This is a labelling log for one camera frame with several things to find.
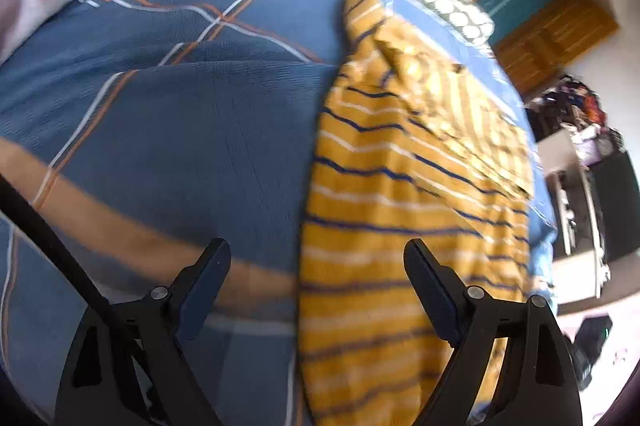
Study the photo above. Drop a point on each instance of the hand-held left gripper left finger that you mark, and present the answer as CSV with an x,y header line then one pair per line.
x,y
192,306

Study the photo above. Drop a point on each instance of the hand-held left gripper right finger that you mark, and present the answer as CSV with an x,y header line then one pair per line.
x,y
440,301

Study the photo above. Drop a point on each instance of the yellow striped shirt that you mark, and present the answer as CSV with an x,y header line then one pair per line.
x,y
390,186

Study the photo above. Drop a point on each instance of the pile of dark clothes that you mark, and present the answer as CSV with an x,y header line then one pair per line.
x,y
570,105

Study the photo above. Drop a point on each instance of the black bag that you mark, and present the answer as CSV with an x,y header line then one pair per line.
x,y
592,341

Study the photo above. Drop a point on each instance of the cream shelf unit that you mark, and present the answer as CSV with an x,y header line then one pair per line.
x,y
570,206

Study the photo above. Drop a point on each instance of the blue plaid blanket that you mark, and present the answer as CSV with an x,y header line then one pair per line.
x,y
200,130

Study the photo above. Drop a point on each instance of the black cabinet panel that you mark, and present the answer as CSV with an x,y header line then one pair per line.
x,y
617,206

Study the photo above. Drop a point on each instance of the wooden door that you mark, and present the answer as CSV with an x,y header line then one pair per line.
x,y
550,40

